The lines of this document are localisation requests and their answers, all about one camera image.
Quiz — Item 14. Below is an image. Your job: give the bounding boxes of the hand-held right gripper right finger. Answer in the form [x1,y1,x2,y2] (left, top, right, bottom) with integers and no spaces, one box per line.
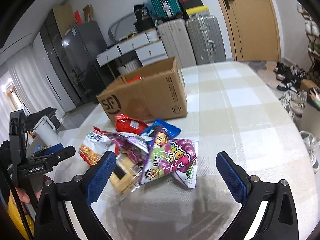
[216,151,299,240]

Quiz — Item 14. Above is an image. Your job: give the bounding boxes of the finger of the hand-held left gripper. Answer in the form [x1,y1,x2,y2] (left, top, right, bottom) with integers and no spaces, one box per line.
[32,143,64,156]
[32,145,76,167]

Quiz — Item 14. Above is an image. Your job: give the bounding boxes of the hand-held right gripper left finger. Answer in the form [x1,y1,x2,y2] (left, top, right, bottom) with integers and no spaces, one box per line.
[33,151,118,240]

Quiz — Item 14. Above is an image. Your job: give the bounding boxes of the yellow cracker packet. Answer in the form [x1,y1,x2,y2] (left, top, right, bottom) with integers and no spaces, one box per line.
[108,152,143,195]

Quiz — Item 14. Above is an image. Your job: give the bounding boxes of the white noodle snack packet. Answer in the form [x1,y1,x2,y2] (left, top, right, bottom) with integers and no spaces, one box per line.
[78,126,113,166]

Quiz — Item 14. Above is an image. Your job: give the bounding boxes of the purple candy packet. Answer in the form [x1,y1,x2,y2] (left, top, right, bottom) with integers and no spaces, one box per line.
[106,132,150,166]
[138,124,198,188]

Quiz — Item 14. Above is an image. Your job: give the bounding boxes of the blue cookie packet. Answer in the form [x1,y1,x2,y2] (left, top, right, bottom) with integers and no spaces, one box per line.
[141,118,182,146]

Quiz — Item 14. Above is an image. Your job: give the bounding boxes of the brown cardboard box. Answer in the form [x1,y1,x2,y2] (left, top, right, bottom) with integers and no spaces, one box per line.
[96,57,188,125]

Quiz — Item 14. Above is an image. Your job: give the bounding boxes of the person's left forearm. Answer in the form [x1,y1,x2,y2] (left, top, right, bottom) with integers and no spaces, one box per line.
[7,195,35,240]

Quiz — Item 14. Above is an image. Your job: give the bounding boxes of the person's left hand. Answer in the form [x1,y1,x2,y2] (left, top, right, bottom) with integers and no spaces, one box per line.
[15,176,45,203]

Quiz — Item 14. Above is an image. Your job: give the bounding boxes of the white kettle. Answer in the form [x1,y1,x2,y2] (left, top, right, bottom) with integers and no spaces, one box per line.
[35,116,59,147]

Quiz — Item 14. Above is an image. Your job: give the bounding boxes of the black jacket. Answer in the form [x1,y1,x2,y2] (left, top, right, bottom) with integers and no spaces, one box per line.
[25,107,58,131]

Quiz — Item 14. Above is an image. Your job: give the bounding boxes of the white curtain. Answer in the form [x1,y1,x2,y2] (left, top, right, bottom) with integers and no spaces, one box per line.
[0,54,33,116]

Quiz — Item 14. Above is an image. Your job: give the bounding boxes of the dark grey fridge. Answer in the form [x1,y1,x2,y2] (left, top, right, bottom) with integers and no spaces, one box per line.
[61,20,114,104]

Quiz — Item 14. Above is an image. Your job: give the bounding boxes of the beige trash bin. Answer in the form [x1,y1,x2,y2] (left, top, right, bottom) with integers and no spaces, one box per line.
[300,87,320,131]

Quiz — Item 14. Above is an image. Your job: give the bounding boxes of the woven laundry basket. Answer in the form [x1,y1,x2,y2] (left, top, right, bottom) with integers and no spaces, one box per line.
[117,58,141,74]

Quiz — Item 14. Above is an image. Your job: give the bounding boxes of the dark glass wardrobe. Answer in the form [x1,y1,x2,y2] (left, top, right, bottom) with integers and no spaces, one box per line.
[39,3,76,106]

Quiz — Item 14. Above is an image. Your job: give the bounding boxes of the pile of sneakers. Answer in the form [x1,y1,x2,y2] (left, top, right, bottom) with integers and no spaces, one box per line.
[272,61,320,174]

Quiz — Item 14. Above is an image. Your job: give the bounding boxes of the grey fur mat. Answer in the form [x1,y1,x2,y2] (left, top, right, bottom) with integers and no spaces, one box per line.
[248,60,268,70]

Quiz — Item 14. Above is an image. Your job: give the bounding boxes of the small cardboard carton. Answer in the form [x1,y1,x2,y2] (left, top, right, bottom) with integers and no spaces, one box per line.
[300,78,319,93]

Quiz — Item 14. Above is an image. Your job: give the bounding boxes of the silver oval mirror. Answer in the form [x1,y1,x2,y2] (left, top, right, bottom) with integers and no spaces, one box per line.
[108,12,137,42]

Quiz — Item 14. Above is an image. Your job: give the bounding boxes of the white drawer desk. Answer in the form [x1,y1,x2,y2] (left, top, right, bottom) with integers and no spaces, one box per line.
[96,28,169,76]

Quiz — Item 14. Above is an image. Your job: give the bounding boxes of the folded cardboard pieces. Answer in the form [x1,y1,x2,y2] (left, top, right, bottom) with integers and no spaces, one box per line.
[82,4,94,23]

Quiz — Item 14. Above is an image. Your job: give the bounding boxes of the grey suitcase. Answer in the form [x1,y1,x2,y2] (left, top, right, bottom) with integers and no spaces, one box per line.
[185,15,227,66]

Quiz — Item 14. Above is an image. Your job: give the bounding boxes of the beige suitcase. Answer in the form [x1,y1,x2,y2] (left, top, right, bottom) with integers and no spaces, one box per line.
[156,17,197,68]

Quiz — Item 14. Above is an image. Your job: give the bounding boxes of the wooden shoe rack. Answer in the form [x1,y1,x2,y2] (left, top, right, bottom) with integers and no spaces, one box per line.
[296,2,320,81]

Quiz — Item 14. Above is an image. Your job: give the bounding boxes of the black storage box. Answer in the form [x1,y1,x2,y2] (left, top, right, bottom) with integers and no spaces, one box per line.
[133,18,157,33]

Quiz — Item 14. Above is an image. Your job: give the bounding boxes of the wooden door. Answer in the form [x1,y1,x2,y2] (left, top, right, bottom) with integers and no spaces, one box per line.
[209,0,281,63]

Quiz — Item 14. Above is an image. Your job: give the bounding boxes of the black printed bag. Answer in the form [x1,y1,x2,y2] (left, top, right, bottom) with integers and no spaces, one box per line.
[133,3,153,22]

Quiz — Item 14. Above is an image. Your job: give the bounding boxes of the black braided cable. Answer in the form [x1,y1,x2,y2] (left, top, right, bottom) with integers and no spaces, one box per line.
[12,184,34,240]

